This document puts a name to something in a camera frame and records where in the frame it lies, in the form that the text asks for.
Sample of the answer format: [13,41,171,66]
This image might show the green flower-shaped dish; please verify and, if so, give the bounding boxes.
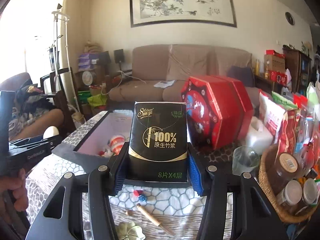
[115,221,146,240]

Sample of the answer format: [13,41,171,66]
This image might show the dark wooden cabinet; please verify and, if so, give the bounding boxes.
[283,47,313,93]

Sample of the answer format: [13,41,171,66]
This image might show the grey and white patterned blanket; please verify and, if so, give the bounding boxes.
[24,139,263,240]

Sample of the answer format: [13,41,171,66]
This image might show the white plastic tissue box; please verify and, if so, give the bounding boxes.
[246,116,274,156]

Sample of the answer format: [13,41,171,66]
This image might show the brown armchair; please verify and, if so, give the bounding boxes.
[0,72,65,141]

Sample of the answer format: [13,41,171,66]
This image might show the white egg-shaped object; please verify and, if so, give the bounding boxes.
[43,126,60,139]

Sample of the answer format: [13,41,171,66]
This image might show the brown cardboard box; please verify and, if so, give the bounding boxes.
[263,54,286,74]

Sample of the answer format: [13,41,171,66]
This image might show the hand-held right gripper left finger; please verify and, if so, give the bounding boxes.
[25,142,131,240]

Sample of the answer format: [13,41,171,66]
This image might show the grey-lidded glass jar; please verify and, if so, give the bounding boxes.
[276,180,303,208]
[295,178,318,213]

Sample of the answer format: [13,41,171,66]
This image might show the black speaker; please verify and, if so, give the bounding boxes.
[113,49,124,64]

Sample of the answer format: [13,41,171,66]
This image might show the wicker basket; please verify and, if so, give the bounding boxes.
[258,143,320,224]

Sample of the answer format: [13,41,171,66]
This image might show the grey cushion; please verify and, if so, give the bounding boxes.
[226,65,256,88]

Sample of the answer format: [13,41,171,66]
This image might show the round tin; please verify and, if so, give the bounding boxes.
[82,71,94,84]

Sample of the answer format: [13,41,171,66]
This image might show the stack of purple packs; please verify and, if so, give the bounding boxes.
[78,53,92,71]

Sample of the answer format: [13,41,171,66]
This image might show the red and white jar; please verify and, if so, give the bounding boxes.
[108,134,127,154]

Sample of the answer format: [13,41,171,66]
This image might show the wooden-handled tool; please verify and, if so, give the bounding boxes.
[136,203,176,236]

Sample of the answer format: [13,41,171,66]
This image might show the dark wooden chair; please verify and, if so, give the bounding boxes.
[40,67,76,121]

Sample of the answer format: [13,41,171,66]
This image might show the person's left hand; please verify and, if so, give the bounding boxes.
[0,168,30,212]

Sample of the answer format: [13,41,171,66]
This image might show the red hexagonal gift box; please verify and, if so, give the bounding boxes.
[180,75,254,151]

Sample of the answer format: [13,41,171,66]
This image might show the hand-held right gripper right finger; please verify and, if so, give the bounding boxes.
[187,143,289,240]

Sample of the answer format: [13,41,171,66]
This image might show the clear drinking glass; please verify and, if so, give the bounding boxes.
[232,146,261,176]

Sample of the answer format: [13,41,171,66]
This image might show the brown sofa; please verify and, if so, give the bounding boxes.
[108,44,253,103]

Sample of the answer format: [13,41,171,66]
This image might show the brown jar with label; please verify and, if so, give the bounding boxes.
[273,152,299,196]

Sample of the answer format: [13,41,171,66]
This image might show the white and red snack bag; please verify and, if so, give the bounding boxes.
[258,91,286,141]

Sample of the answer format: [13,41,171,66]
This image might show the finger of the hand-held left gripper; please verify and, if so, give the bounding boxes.
[8,133,62,152]

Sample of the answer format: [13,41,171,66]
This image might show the white paper sheet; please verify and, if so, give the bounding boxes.
[153,80,171,89]

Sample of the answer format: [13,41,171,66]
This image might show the black cardboard box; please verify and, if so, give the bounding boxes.
[52,108,192,188]

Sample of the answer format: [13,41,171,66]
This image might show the green snack bag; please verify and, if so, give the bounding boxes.
[272,91,298,111]

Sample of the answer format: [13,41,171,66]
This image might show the framed ink painting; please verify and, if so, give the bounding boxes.
[129,0,237,28]

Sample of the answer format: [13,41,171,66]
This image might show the black tissue pack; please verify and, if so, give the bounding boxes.
[128,101,190,182]

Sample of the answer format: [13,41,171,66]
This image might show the white coat stand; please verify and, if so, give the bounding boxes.
[51,3,78,116]

